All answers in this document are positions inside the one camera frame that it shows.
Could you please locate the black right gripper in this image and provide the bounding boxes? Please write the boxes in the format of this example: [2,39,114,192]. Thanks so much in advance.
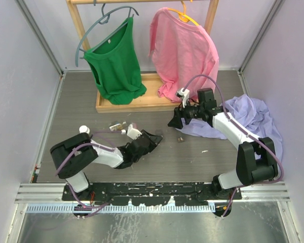
[168,98,204,130]

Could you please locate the white capped pill bottle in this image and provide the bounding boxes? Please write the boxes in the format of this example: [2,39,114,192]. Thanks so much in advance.
[79,125,91,135]

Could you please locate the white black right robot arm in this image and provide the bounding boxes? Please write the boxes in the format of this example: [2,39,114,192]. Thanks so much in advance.
[168,88,283,199]

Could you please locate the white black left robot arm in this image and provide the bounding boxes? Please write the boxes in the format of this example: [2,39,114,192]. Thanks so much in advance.
[50,125,163,200]

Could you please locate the wooden clothes rack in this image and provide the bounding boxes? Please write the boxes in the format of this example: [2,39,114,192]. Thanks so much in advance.
[65,0,220,114]

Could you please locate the clear bottle of yellow capsules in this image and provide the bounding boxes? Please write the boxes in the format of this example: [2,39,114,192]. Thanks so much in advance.
[109,121,127,132]

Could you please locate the pink t-shirt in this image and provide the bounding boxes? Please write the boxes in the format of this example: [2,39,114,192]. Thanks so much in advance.
[149,8,219,102]

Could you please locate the lavender crumpled cloth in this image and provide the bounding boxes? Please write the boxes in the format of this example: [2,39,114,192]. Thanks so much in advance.
[179,94,283,160]

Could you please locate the green t-shirt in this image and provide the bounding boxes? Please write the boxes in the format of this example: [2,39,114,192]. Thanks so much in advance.
[84,17,147,105]

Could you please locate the yellow clothes hanger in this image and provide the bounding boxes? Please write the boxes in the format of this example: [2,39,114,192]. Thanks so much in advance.
[167,1,199,26]

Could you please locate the grey-blue clothes hanger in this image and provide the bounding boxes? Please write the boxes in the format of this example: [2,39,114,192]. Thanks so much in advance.
[67,1,140,67]

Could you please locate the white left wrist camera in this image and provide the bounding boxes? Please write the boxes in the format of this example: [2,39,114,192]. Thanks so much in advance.
[127,123,142,140]

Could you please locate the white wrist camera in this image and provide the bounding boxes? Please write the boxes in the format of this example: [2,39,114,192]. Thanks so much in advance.
[176,88,190,108]
[127,123,142,140]

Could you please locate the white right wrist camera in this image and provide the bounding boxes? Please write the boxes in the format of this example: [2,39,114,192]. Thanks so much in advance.
[176,88,190,108]

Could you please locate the white slotted cable duct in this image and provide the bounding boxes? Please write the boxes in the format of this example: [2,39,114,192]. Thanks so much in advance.
[25,202,215,214]

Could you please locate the aluminium frame rail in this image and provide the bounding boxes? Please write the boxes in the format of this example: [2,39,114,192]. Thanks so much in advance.
[15,182,290,204]

